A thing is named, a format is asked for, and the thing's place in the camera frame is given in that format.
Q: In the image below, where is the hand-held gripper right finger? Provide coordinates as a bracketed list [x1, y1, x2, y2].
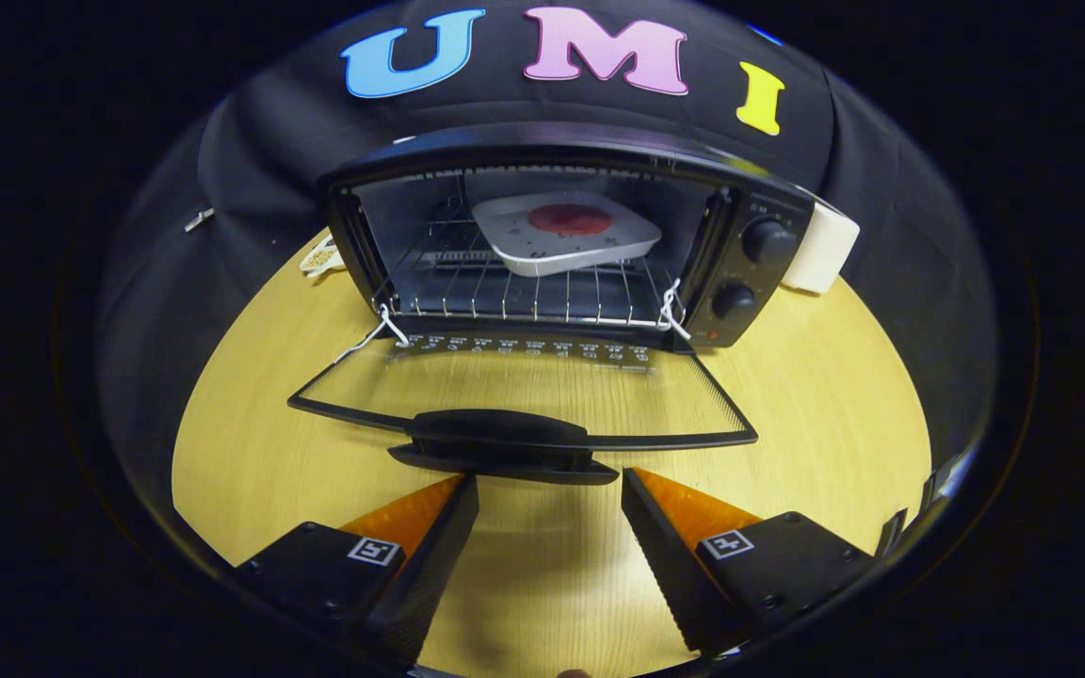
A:
[622, 467, 875, 656]

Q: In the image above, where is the small white dish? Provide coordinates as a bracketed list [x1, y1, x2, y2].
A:
[300, 234, 344, 280]

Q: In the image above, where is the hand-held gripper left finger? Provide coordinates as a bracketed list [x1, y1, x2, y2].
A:
[234, 474, 481, 666]

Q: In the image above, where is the white square plate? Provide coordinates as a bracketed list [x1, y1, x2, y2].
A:
[472, 192, 664, 278]

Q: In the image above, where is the white toaster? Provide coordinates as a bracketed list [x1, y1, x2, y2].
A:
[781, 201, 861, 296]

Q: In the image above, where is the black toaster oven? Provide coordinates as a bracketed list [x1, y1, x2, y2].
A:
[286, 122, 817, 487]

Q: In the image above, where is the pink ham slice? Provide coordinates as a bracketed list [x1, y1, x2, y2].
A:
[528, 203, 614, 236]

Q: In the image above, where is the black backdrop cloth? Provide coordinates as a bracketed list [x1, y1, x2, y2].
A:
[95, 0, 1000, 472]

